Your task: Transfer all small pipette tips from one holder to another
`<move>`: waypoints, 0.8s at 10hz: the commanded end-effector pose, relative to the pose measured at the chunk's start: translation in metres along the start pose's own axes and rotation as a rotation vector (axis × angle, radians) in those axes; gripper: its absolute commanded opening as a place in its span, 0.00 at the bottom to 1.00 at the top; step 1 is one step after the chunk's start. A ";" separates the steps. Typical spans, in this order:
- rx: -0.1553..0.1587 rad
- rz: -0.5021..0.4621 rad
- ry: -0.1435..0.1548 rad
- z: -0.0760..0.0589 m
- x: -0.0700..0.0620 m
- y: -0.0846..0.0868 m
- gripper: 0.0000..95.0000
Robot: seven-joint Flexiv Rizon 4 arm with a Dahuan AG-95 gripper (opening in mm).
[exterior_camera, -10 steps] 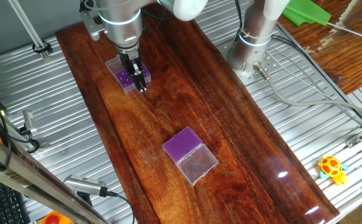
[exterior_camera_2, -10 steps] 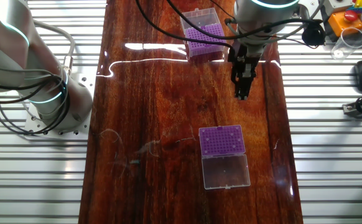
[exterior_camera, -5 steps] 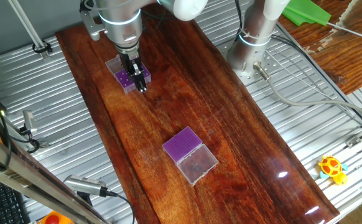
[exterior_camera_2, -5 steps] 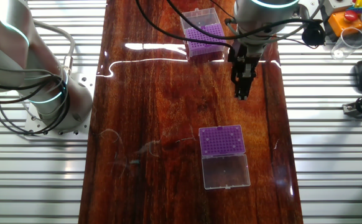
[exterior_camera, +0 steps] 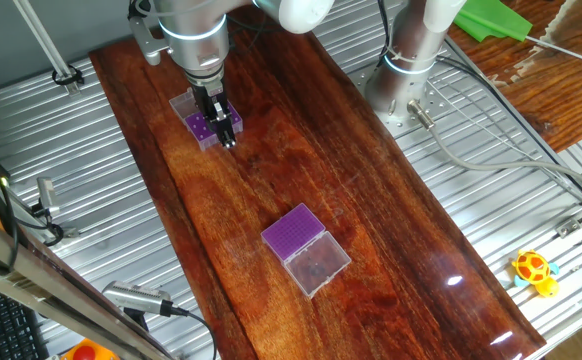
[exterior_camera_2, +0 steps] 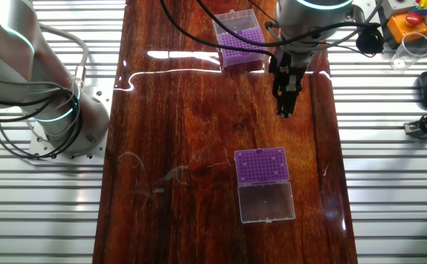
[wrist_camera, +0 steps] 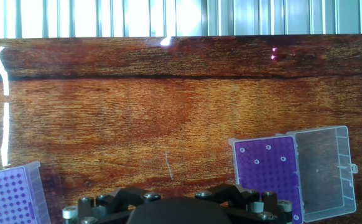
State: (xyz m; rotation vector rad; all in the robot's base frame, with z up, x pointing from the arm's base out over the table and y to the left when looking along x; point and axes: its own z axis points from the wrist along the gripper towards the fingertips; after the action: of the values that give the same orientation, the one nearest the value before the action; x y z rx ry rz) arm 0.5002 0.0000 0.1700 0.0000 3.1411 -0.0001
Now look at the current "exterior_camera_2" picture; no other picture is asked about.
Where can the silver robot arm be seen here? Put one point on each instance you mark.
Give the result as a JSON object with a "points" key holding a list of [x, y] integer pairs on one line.
{"points": [[15, 55]]}

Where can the tall purple pipette tip box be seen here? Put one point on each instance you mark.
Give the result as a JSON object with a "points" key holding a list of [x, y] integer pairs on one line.
{"points": [[243, 60]]}

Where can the colourful plastic toy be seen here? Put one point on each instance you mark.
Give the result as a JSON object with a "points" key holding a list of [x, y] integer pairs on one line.
{"points": [[424, 6]]}

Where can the grey button box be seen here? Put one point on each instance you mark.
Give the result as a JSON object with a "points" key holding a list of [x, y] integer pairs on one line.
{"points": [[400, 9]]}

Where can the flat purple pipette tip holder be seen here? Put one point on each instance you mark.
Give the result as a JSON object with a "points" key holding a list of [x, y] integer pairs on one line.
{"points": [[257, 174]]}

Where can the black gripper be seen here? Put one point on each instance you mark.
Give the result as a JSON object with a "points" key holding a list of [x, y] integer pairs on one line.
{"points": [[290, 72]]}

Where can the clear plastic cup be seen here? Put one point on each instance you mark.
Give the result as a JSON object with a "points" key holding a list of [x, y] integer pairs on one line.
{"points": [[415, 47]]}

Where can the orange emergency stop box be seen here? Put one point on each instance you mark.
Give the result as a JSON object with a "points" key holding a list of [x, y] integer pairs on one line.
{"points": [[406, 31]]}

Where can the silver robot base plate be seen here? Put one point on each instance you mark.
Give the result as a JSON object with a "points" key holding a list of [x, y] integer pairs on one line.
{"points": [[101, 99]]}

